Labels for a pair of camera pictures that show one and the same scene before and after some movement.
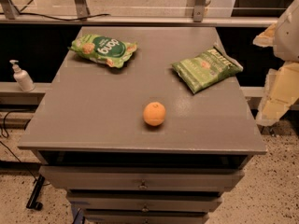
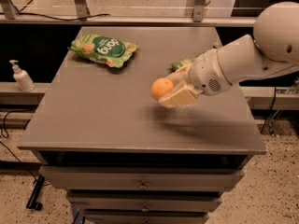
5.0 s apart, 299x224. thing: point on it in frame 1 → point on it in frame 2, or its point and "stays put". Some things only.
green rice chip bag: (105, 49) stays put
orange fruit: (154, 114) → (161, 87)
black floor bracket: (32, 203) stays put
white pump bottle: (22, 77) stays put
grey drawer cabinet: (143, 125) stays put
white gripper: (289, 37) → (206, 72)
